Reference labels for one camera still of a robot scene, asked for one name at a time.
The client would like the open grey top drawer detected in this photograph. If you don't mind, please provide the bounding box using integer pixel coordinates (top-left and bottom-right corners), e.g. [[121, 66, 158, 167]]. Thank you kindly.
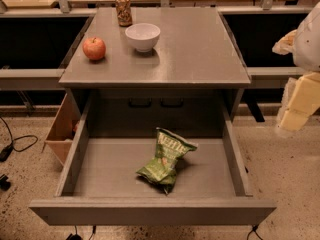
[[30, 97, 276, 226]]

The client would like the black drawer handle left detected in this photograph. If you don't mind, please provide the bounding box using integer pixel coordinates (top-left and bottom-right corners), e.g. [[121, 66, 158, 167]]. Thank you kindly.
[[128, 98, 152, 108]]

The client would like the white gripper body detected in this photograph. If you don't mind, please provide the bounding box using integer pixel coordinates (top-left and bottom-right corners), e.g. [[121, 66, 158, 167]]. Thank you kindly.
[[293, 2, 320, 71]]

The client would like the black floor plug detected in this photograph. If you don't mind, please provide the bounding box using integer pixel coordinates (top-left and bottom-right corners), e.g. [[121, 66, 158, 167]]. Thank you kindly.
[[0, 174, 11, 191]]

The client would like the black cable bottom right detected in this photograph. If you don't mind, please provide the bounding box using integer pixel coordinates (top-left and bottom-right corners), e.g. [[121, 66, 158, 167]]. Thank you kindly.
[[246, 225, 264, 240]]

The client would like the red apple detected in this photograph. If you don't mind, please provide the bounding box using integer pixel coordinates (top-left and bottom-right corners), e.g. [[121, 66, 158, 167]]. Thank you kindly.
[[82, 37, 106, 60]]

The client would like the black floor cable left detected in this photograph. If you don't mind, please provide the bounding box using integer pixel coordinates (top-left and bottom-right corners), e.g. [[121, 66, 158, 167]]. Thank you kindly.
[[0, 116, 39, 163]]

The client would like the cardboard box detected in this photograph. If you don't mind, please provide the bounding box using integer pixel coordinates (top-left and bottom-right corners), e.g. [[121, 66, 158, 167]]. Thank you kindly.
[[45, 94, 80, 165]]

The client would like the black cable bottom left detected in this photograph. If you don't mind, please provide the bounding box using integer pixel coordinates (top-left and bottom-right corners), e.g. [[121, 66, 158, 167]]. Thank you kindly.
[[65, 225, 97, 240]]

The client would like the white ceramic bowl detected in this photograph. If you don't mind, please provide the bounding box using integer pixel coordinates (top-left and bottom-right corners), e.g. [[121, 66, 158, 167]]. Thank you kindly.
[[125, 23, 161, 52]]

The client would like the grey cabinet counter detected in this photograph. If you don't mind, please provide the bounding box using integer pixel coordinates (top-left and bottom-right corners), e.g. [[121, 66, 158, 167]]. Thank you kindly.
[[60, 8, 250, 138]]

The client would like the gold patterned drink can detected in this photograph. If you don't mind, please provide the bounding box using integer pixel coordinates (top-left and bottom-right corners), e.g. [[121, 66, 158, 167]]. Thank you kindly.
[[115, 0, 132, 27]]

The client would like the green jalapeno chip bag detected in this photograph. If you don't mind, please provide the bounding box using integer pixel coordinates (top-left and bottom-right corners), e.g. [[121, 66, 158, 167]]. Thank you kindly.
[[136, 128, 198, 195]]

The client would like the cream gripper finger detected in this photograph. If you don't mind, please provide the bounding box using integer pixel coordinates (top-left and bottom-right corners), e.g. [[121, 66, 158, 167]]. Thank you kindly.
[[272, 30, 297, 55], [279, 72, 320, 132]]

